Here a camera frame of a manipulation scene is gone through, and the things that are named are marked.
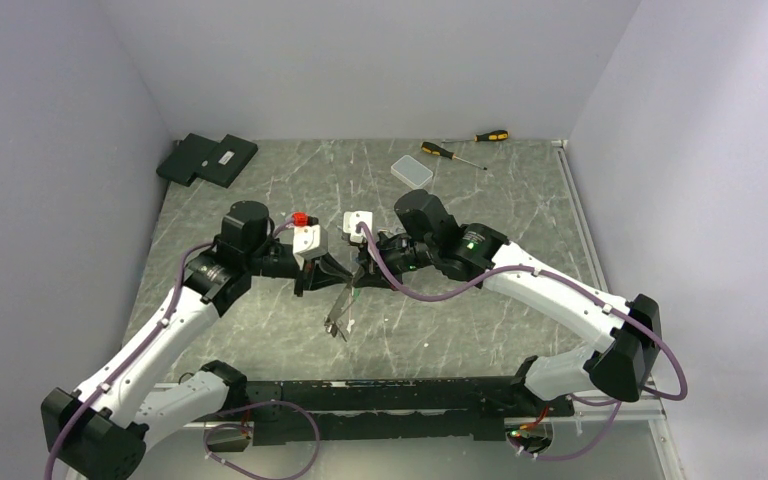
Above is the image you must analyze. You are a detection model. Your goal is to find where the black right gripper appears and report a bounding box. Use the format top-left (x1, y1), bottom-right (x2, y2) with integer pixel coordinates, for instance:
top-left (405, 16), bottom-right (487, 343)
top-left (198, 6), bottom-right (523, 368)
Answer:
top-left (352, 230), bottom-right (437, 292)

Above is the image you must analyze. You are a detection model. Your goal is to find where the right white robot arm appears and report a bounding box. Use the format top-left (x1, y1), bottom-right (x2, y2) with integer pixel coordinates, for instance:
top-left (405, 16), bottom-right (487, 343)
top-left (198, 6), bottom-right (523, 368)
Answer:
top-left (343, 189), bottom-right (662, 415)

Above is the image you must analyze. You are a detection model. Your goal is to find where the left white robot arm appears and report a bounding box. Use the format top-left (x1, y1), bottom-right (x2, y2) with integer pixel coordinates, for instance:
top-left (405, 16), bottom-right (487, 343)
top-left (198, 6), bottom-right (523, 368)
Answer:
top-left (41, 201), bottom-right (348, 479)

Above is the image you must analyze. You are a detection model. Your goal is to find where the white plastic box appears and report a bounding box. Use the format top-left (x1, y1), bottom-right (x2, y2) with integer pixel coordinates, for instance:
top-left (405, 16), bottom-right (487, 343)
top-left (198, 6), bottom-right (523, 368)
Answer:
top-left (390, 155), bottom-right (434, 190)

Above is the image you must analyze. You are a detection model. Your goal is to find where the orange black screwdriver near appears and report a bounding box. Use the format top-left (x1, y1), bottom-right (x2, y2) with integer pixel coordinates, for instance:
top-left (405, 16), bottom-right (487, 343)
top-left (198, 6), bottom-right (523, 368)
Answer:
top-left (420, 141), bottom-right (488, 171)

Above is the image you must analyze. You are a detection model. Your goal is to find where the orange black screwdriver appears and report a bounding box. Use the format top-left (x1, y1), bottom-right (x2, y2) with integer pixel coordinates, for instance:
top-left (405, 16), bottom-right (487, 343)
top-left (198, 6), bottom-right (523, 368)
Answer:
top-left (420, 141), bottom-right (488, 171)
top-left (444, 130), bottom-right (509, 143)

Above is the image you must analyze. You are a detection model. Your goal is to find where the black flat case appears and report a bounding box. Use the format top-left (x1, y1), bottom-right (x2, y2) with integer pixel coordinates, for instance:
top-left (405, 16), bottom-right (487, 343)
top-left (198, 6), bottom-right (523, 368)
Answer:
top-left (156, 133), bottom-right (259, 188)

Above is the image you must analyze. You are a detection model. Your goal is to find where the orange black screwdriver far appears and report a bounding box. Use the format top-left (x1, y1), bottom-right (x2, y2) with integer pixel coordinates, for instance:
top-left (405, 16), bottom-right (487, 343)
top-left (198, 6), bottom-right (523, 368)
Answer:
top-left (444, 130), bottom-right (509, 143)

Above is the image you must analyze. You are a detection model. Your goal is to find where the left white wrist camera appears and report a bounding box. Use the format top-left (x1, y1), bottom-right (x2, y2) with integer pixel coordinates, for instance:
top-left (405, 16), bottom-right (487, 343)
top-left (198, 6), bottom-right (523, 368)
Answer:
top-left (290, 212), bottom-right (328, 268)

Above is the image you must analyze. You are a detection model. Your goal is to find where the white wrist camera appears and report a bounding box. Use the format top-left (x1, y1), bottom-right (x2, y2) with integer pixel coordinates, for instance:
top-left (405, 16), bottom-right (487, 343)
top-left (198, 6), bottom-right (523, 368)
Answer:
top-left (342, 210), bottom-right (373, 245)
top-left (290, 212), bottom-right (328, 268)

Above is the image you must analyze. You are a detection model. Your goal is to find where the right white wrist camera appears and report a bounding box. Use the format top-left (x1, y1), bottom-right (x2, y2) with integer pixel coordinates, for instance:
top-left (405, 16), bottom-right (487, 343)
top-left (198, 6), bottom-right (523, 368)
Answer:
top-left (342, 210), bottom-right (373, 245)

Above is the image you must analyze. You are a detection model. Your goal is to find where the purple cable at base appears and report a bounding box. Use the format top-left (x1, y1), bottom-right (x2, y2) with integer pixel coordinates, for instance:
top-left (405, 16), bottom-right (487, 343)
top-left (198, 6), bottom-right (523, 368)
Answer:
top-left (202, 400), bottom-right (323, 480)

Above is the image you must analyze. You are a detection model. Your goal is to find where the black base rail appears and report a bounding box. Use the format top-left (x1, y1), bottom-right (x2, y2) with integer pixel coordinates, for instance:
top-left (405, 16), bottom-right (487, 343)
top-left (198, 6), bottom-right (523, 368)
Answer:
top-left (195, 360), bottom-right (574, 446)

